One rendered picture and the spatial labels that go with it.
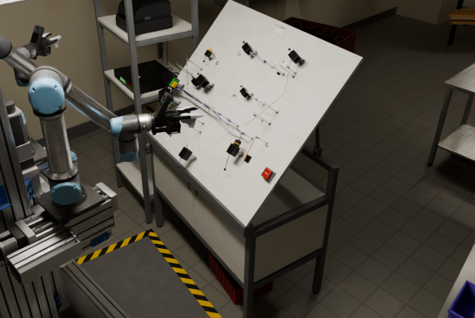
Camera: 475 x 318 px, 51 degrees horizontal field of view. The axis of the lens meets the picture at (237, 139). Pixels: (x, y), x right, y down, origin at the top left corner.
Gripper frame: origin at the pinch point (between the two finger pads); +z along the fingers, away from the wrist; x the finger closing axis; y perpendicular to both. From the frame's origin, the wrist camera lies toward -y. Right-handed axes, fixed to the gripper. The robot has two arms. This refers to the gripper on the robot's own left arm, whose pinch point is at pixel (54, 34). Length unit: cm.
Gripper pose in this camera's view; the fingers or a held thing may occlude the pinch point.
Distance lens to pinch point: 301.1
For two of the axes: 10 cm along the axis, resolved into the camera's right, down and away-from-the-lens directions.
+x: 9.3, 3.0, -2.0
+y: -1.5, 8.2, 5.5
